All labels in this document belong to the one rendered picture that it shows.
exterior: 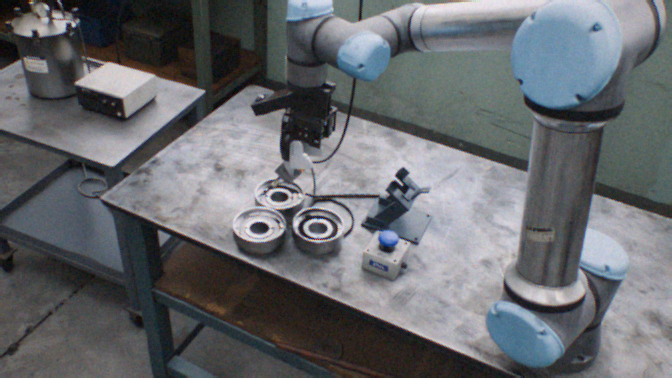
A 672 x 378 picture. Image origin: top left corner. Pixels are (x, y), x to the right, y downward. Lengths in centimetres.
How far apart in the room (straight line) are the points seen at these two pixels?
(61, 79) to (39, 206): 57
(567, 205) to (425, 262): 49
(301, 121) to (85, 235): 125
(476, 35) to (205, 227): 67
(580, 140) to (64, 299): 190
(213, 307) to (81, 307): 89
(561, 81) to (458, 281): 61
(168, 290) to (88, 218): 82
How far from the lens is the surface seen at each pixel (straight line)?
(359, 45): 99
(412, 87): 293
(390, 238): 120
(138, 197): 142
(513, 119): 285
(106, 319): 226
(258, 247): 123
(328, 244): 124
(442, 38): 103
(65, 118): 196
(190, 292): 154
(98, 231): 225
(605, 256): 106
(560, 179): 83
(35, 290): 242
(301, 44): 107
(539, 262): 90
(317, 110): 114
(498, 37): 97
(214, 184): 143
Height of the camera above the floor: 168
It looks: 38 degrees down
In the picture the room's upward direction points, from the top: 5 degrees clockwise
